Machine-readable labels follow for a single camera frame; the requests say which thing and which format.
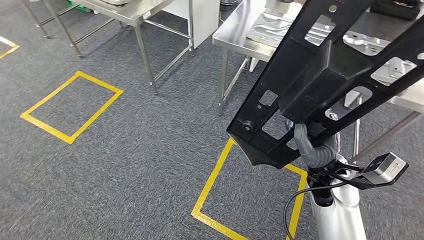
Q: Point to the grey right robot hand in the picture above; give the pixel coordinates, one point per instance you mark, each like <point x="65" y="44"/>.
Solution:
<point x="303" y="139"/>

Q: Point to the black plastic frame part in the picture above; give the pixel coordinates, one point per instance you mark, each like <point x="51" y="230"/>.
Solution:
<point x="314" y="76"/>

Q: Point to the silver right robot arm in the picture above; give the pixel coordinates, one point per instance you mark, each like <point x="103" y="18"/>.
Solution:
<point x="338" y="218"/>

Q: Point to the steel workbench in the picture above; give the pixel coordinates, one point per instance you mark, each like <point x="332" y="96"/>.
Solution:
<point x="238" y="33"/>

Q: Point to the aluminium fixture plate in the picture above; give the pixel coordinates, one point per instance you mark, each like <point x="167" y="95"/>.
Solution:
<point x="275" y="26"/>

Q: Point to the white cabinet panel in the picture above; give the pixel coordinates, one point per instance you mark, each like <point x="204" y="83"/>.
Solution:
<point x="202" y="20"/>

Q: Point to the steel table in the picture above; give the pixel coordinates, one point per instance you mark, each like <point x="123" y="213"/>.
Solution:
<point x="129" y="15"/>

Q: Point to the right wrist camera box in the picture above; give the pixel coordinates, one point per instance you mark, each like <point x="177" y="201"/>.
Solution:
<point x="386" y="169"/>

